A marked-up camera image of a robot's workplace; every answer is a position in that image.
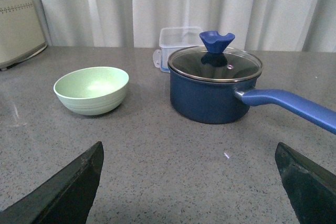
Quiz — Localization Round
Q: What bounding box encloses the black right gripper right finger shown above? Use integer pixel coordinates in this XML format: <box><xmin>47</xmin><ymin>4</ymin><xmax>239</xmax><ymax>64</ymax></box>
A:
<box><xmin>275</xmin><ymin>142</ymin><xmax>335</xmax><ymax>223</ymax></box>

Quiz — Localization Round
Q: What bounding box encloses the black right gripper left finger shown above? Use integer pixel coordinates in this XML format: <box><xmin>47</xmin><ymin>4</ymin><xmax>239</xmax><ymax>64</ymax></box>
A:
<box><xmin>1</xmin><ymin>141</ymin><xmax>104</xmax><ymax>223</ymax></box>

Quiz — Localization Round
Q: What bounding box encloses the light green bowl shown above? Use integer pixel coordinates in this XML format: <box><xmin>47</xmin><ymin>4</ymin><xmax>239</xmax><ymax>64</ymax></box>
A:
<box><xmin>54</xmin><ymin>67</ymin><xmax>129</xmax><ymax>115</ymax></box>

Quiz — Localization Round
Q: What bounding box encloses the dark blue saucepan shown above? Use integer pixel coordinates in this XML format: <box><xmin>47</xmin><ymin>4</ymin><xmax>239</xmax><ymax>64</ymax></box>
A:
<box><xmin>167</xmin><ymin>46</ymin><xmax>336</xmax><ymax>135</ymax></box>

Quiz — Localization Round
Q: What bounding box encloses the glass lid blue knob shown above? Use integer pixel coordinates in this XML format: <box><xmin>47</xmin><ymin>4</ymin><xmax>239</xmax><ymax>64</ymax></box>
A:
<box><xmin>167</xmin><ymin>30</ymin><xmax>263</xmax><ymax>83</ymax></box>

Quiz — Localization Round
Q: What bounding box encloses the cream toaster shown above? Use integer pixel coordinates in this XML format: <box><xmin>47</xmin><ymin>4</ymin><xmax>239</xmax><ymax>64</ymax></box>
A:
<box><xmin>0</xmin><ymin>0</ymin><xmax>47</xmax><ymax>71</ymax></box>

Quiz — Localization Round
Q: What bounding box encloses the clear plastic food container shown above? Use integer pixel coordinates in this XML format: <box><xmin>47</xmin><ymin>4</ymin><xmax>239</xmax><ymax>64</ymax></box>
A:
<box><xmin>152</xmin><ymin>26</ymin><xmax>203</xmax><ymax>73</ymax></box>

